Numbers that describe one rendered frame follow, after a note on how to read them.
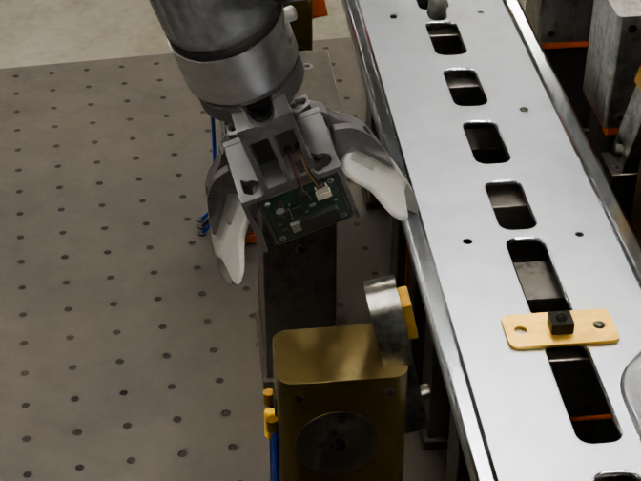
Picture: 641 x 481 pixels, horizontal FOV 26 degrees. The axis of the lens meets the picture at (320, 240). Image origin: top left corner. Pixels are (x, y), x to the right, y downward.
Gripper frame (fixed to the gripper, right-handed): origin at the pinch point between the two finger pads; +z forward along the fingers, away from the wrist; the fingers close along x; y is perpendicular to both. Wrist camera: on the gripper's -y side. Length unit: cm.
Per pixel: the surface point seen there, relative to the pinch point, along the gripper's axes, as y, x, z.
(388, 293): 12.6, 3.5, -6.4
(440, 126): -20.7, 13.3, 13.5
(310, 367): 13.2, -3.3, -2.8
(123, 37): -219, -38, 138
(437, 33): -40.1, 17.7, 19.7
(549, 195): -7.7, 19.3, 13.2
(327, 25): -214, 12, 154
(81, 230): -50, -29, 37
